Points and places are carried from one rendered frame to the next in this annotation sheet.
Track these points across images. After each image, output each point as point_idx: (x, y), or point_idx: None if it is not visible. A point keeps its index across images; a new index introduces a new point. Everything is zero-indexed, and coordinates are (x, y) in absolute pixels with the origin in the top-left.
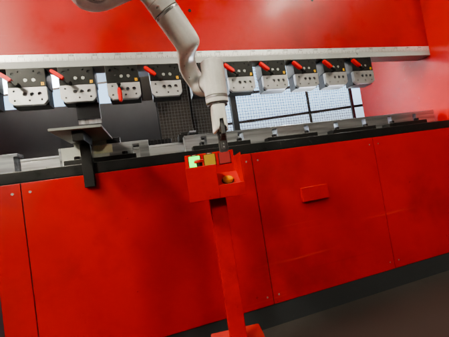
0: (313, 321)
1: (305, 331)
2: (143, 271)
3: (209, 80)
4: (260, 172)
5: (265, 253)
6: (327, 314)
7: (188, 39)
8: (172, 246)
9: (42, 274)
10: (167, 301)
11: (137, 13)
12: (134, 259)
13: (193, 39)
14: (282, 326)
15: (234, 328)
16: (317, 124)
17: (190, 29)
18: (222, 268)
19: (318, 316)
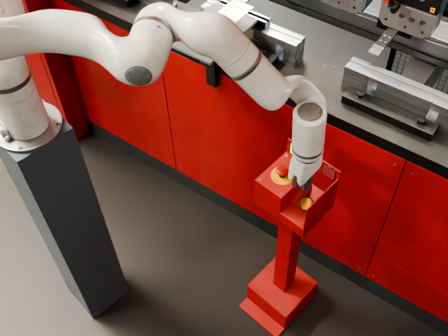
0: (391, 318)
1: (367, 318)
2: (249, 170)
3: (293, 137)
4: (409, 185)
5: (375, 244)
6: (413, 327)
7: (261, 105)
8: None
9: (175, 119)
10: None
11: None
12: (243, 157)
13: (268, 108)
14: (362, 293)
15: (277, 278)
16: None
17: (264, 99)
18: (278, 247)
19: (402, 319)
